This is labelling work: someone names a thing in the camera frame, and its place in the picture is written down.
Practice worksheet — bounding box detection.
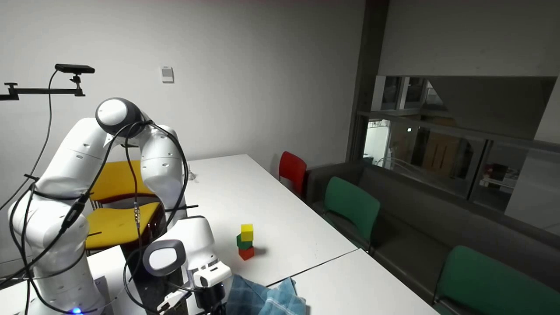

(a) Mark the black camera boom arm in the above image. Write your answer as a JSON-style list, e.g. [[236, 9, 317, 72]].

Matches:
[[0, 74, 87, 102]]

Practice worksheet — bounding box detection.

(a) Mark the yellow chair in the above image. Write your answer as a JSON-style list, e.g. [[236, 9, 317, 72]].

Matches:
[[84, 160, 163, 251]]

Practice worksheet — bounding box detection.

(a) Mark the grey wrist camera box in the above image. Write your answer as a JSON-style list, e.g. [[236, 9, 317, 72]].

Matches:
[[187, 260, 234, 291]]

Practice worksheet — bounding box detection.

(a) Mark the green chair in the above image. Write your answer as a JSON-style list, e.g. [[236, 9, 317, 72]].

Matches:
[[322, 176, 381, 247], [434, 244, 560, 315]]

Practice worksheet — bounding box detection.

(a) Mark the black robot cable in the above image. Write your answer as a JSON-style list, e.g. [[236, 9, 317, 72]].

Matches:
[[0, 120, 194, 315]]

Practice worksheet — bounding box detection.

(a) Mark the black camera on boom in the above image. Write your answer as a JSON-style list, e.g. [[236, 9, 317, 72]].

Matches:
[[54, 62, 96, 76]]

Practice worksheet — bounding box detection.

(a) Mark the green block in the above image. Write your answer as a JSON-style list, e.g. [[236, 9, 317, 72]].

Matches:
[[234, 233, 254, 253]]

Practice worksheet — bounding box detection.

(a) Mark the glass interior window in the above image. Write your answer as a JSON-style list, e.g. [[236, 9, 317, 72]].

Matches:
[[360, 76, 560, 235]]

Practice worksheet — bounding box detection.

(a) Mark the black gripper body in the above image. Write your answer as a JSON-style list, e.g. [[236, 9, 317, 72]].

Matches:
[[191, 284, 231, 315]]

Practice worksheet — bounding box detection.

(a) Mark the red chair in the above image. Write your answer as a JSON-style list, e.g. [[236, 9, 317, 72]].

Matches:
[[276, 151, 310, 200]]

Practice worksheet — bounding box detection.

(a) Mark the blue striped towel cloth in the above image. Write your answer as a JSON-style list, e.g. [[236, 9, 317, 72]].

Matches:
[[224, 274, 310, 315]]

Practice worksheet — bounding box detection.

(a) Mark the black camera cable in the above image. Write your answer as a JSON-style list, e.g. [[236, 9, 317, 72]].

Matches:
[[0, 71, 58, 214]]

